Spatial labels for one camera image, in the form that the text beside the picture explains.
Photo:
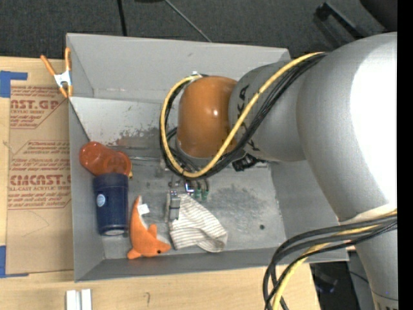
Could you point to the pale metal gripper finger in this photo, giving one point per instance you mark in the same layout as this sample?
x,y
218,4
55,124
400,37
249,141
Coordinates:
x,y
175,209
168,207

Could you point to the black cylinder on white bracket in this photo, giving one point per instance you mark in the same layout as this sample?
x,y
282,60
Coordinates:
x,y
244,163

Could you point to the clear orange plastic cup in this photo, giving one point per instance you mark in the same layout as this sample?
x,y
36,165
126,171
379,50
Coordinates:
x,y
100,158

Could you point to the dark blue cup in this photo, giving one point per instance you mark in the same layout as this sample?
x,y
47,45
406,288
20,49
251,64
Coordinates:
x,y
111,205

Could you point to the white striped cloth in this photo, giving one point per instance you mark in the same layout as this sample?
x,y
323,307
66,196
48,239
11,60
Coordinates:
x,y
198,228

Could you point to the brown cardboard board, red print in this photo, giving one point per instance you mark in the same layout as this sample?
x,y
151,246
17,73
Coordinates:
x,y
38,231

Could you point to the orange toy dolphin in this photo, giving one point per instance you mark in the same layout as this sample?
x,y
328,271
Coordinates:
x,y
143,234

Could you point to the grey metal bin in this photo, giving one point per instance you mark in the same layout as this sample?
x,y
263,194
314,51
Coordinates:
x,y
245,205

